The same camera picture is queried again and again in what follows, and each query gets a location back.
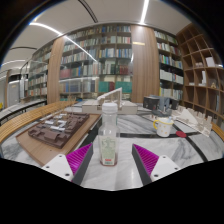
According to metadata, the tall bookshelf wall with books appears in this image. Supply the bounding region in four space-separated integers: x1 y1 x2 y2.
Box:
19 23 184 104

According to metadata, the straight ceiling light strip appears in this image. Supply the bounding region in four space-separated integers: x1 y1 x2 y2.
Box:
139 0 150 25

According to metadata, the brown building model wooden board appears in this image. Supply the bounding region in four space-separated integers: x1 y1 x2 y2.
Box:
15 111 102 167

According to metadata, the white columned building model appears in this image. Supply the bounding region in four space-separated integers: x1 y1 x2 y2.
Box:
81 87 138 115

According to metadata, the clear plastic bottle white cap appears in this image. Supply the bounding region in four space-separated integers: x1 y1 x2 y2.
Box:
97 102 121 167

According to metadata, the white cup yellow rim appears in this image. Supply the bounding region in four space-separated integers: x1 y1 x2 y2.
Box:
152 117 175 138

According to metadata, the flat round red coaster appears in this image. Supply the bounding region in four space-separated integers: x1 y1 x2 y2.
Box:
175 130 188 139

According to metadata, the wooden cubby shelf unit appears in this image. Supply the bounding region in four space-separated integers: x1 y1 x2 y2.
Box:
175 22 224 123

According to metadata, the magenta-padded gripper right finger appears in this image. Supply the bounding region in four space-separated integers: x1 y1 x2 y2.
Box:
131 143 183 186

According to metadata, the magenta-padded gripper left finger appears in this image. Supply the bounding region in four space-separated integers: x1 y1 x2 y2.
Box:
41 142 95 186

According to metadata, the black cube display box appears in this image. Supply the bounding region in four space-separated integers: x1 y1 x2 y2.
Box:
143 95 161 111
168 98 181 111

